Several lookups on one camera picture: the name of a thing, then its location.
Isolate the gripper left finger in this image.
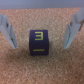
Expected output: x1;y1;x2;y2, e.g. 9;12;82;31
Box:
0;12;19;50

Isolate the purple block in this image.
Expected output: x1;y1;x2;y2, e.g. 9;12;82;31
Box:
28;29;51;58

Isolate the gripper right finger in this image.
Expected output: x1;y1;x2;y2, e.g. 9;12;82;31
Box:
62;12;84;49

